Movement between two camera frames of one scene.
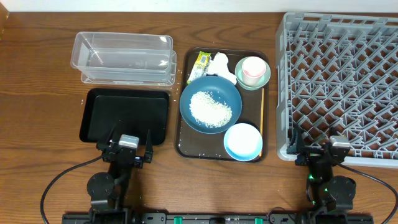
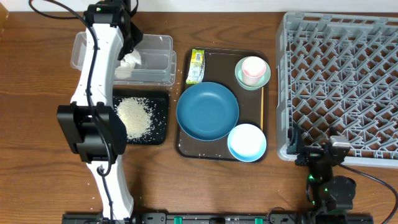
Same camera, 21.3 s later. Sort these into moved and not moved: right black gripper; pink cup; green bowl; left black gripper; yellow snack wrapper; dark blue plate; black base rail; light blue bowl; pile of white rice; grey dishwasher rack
Moved: pile of white rice; yellow snack wrapper; dark blue plate; left black gripper
Not moved: black base rail; right black gripper; light blue bowl; grey dishwasher rack; green bowl; pink cup
